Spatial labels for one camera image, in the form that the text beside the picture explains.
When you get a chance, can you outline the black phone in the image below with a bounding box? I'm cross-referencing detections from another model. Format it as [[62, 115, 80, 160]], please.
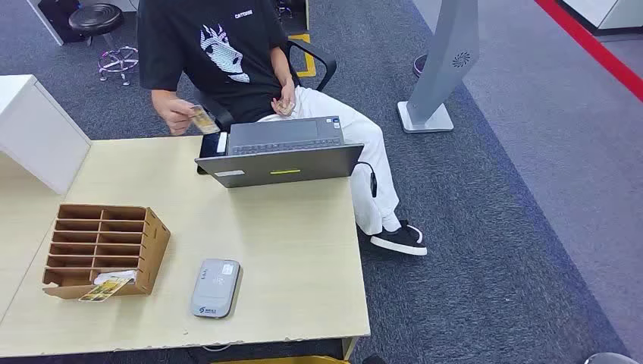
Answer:
[[196, 131, 230, 176]]

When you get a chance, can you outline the black round stool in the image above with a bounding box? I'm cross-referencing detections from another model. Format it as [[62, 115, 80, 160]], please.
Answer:
[[67, 4, 140, 86]]

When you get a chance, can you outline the yellow printed room key card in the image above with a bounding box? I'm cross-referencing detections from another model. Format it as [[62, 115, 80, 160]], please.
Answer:
[[78, 277, 133, 303]]

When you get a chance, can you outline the grey kiosk stand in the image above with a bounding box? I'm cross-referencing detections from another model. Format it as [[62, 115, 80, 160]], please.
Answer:
[[397, 0, 481, 135]]

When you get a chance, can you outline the black cabinet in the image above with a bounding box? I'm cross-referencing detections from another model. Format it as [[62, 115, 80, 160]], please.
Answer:
[[37, 0, 86, 44]]

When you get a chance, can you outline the person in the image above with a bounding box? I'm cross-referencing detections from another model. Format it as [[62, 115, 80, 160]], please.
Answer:
[[136, 0, 428, 257]]

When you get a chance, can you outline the black shoe white sole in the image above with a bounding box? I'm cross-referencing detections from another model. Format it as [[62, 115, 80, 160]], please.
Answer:
[[370, 220, 428, 257]]

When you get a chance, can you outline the person's right hand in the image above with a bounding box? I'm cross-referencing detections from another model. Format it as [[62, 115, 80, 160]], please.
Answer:
[[159, 98, 199, 137]]

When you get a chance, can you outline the tan ID card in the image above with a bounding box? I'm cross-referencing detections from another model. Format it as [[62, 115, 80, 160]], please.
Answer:
[[190, 104, 221, 136]]

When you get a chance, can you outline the white cabinet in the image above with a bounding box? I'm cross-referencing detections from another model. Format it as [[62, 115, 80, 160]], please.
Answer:
[[0, 74, 93, 196]]

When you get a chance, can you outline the grey card reader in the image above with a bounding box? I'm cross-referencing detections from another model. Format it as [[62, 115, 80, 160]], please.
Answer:
[[189, 259, 242, 319]]

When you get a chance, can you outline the white card sleeve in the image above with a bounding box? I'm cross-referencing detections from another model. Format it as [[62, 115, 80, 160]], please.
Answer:
[[93, 270, 137, 285]]

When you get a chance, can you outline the brown slotted card organizer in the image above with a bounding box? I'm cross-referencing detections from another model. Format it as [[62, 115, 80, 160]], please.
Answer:
[[41, 203, 172, 301]]

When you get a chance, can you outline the white panel edge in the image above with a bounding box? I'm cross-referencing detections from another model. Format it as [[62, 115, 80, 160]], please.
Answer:
[[25, 0, 65, 47]]

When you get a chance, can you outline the grey laptop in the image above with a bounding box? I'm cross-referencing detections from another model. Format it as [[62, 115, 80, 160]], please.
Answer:
[[194, 116, 365, 190]]

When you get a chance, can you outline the black cable adapter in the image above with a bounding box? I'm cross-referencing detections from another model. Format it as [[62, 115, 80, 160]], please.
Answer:
[[355, 161, 378, 199]]

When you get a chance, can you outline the person's left hand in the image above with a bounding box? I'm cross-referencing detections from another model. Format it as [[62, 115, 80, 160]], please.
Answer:
[[271, 81, 298, 118]]

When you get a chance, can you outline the white furniture unit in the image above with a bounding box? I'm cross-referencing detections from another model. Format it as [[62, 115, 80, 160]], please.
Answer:
[[561, 0, 643, 32]]

